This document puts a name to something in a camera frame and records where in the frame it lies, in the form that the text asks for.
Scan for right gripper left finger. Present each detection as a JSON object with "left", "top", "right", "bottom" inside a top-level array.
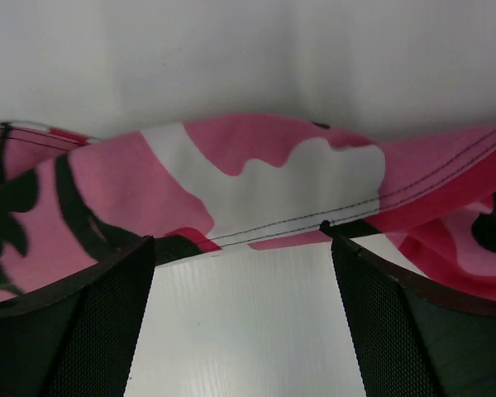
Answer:
[{"left": 0, "top": 237, "right": 155, "bottom": 396}]

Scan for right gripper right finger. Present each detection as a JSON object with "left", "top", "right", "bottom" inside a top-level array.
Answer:
[{"left": 320, "top": 221, "right": 496, "bottom": 396}]

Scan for pink camouflage trousers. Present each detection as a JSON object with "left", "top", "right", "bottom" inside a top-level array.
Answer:
[{"left": 0, "top": 114, "right": 496, "bottom": 301}]

